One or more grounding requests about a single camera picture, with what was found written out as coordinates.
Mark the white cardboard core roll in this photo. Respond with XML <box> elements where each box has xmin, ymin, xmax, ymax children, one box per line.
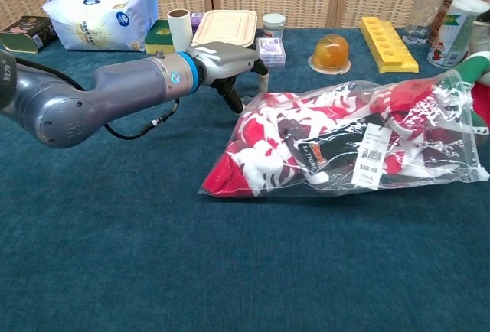
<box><xmin>167</xmin><ymin>8</ymin><xmax>194</xmax><ymax>54</ymax></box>

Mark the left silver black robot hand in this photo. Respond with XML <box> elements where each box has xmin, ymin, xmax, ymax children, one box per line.
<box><xmin>189</xmin><ymin>41</ymin><xmax>271</xmax><ymax>115</ymax></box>

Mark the clear plastic bag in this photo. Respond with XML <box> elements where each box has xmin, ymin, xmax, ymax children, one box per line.
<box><xmin>198</xmin><ymin>68</ymin><xmax>490</xmax><ymax>199</ymax></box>

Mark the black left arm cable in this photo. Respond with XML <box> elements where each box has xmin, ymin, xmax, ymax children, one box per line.
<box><xmin>103</xmin><ymin>96</ymin><xmax>181</xmax><ymax>141</ymax></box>

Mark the green yellow sponge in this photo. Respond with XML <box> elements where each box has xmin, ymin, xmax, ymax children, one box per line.
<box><xmin>144</xmin><ymin>19</ymin><xmax>177</xmax><ymax>57</ymax></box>

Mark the clear purple floss box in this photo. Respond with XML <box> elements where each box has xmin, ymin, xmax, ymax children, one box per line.
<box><xmin>255</xmin><ymin>37</ymin><xmax>287</xmax><ymax>69</ymax></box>

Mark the red white patterned garment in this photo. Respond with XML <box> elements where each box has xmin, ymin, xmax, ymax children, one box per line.
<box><xmin>201</xmin><ymin>51</ymin><xmax>490</xmax><ymax>197</ymax></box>

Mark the black green tin can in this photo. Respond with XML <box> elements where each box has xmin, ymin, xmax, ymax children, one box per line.
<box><xmin>0</xmin><ymin>15</ymin><xmax>58</xmax><ymax>54</ymax></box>

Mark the white green cylinder can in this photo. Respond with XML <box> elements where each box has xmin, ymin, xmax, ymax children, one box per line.
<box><xmin>426</xmin><ymin>0</ymin><xmax>490</xmax><ymax>70</ymax></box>

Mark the clear plastic water bottle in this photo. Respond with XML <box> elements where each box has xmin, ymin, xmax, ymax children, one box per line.
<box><xmin>402</xmin><ymin>0</ymin><xmax>452</xmax><ymax>46</ymax></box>

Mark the black hang tag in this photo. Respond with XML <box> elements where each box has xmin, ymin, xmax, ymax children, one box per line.
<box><xmin>296</xmin><ymin>132</ymin><xmax>368</xmax><ymax>174</ymax></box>

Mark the blue carpet table cover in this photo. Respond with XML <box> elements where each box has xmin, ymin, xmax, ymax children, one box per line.
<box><xmin>0</xmin><ymin>28</ymin><xmax>490</xmax><ymax>332</ymax></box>

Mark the orange jelly cup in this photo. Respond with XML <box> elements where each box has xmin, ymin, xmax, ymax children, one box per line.
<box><xmin>308</xmin><ymin>34</ymin><xmax>352</xmax><ymax>76</ymax></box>

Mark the small white jar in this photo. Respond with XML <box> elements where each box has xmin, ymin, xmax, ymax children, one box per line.
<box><xmin>262</xmin><ymin>13</ymin><xmax>287</xmax><ymax>41</ymax></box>

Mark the beige lidded lunch box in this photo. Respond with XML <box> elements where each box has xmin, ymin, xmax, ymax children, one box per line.
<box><xmin>190</xmin><ymin>9</ymin><xmax>259</xmax><ymax>48</ymax></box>

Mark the yellow tray with round holes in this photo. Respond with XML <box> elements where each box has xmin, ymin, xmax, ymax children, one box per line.
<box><xmin>359</xmin><ymin>16</ymin><xmax>420</xmax><ymax>75</ymax></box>

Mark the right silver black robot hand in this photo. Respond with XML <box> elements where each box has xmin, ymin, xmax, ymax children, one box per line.
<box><xmin>471</xmin><ymin>16</ymin><xmax>490</xmax><ymax>57</ymax></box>

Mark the white blue tissue pack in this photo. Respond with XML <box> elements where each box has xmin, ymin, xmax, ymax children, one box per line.
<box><xmin>41</xmin><ymin>0</ymin><xmax>160</xmax><ymax>53</ymax></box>

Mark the white price tag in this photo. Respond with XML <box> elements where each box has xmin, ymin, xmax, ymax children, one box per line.
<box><xmin>351</xmin><ymin>123</ymin><xmax>391</xmax><ymax>189</ymax></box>

